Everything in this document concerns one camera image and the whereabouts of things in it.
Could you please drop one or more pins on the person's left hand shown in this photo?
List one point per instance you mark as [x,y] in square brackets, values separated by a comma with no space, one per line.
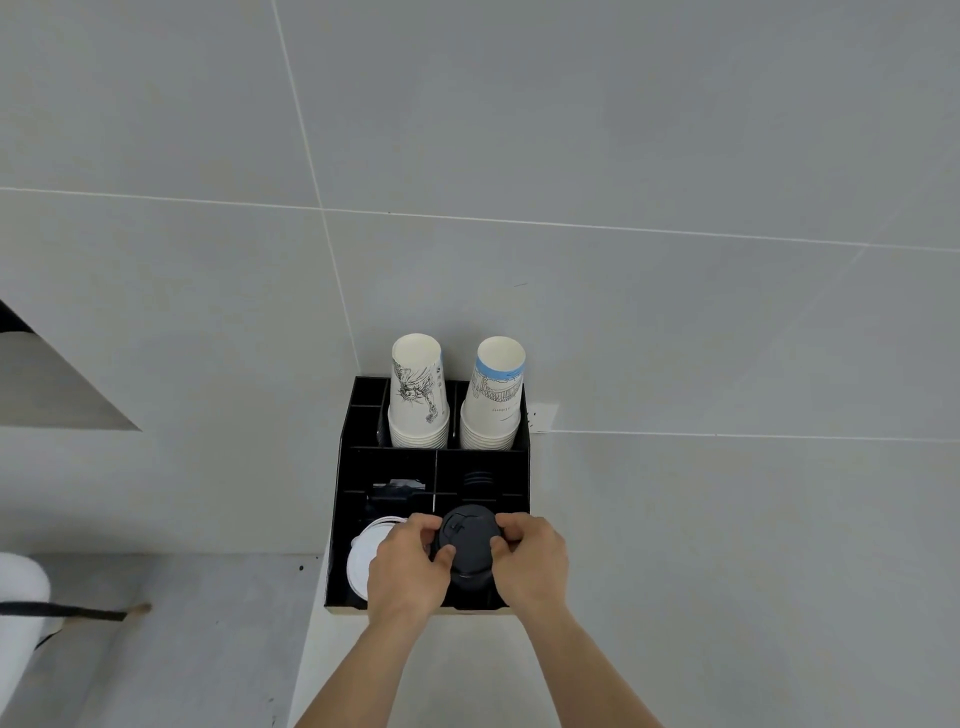
[401,566]

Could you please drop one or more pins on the person's right hand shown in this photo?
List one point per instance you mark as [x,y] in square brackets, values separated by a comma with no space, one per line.
[534,566]

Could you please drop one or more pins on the person's left thumb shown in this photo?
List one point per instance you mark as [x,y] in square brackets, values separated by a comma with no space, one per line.
[444,559]

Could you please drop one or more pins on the person's right thumb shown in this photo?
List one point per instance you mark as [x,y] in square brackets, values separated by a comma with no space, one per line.
[501,550]

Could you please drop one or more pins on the black plastic cup lid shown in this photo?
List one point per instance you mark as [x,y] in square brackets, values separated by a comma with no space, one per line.
[469,536]

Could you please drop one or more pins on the person's left forearm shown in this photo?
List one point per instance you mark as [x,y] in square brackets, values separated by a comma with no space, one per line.
[352,675]

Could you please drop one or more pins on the person's right forearm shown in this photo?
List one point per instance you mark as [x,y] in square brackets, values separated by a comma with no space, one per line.
[585,671]

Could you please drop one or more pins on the small stack of black lids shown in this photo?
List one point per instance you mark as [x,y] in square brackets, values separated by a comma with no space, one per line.
[478,482]

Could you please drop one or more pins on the stack of white lids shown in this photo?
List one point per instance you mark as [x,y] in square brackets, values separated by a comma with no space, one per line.
[364,559]

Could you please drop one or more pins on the black packets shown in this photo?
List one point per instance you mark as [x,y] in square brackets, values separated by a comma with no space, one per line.
[395,491]

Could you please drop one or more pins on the black compartment organizer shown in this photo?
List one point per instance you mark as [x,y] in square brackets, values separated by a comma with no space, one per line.
[352,480]

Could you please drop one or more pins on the cup stack with blue print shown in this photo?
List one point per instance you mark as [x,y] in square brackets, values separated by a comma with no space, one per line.
[495,401]

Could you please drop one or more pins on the cup stack with black drawing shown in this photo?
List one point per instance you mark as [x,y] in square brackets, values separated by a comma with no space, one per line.
[416,397]

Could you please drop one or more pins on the thin black rod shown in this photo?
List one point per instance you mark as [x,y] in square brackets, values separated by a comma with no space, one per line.
[82,614]

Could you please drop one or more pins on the white wall outlet plate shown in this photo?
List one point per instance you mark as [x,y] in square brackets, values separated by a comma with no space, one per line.
[544,418]

